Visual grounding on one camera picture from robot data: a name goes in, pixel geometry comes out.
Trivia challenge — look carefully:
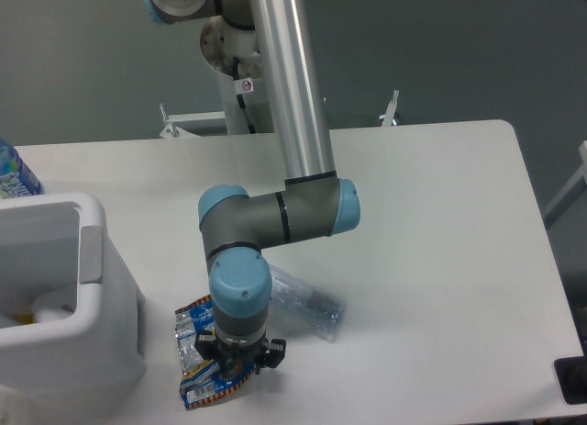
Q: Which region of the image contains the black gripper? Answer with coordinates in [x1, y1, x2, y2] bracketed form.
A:
[194, 330, 287, 379]

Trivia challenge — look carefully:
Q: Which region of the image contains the blue snack wrapper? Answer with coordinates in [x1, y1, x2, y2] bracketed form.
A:
[175, 295, 254, 410]

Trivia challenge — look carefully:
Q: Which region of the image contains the clear crushed plastic bottle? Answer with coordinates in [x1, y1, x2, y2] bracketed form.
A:
[270, 264, 348, 341]

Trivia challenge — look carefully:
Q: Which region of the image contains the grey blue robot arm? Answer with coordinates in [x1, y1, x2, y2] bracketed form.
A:
[143, 0, 360, 376]

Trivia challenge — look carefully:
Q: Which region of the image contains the white trash can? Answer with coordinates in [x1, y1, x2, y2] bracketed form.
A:
[1, 193, 146, 396]

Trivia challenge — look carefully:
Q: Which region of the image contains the blue labelled drink bottle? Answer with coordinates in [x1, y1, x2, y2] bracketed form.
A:
[1, 140, 44, 199]

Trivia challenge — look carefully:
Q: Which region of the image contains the black device at table edge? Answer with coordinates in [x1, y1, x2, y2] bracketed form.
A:
[554, 356, 586, 405]

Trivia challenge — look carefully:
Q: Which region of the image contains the white pedestal base bracket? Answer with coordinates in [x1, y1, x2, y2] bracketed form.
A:
[159, 89, 401, 139]

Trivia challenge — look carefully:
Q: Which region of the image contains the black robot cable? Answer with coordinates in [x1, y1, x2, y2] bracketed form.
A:
[231, 56, 257, 134]

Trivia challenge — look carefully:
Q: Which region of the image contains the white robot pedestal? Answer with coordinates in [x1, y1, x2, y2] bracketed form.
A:
[200, 16, 274, 134]

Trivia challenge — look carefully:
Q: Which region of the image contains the white frame at right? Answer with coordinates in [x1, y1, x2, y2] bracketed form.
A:
[542, 141, 586, 230]

